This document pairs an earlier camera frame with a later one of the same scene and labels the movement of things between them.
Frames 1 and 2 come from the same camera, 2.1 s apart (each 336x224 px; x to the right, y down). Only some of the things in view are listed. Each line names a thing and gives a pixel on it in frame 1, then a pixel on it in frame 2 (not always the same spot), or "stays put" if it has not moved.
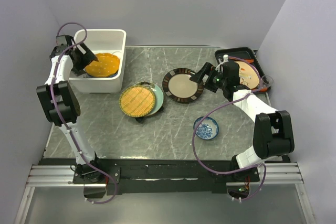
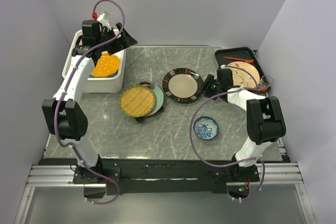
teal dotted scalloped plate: x=108 y=76 stays put
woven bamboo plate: x=137 y=100 stays put
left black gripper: x=88 y=56 -> x=127 y=40
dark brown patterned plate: x=178 y=87 stays put
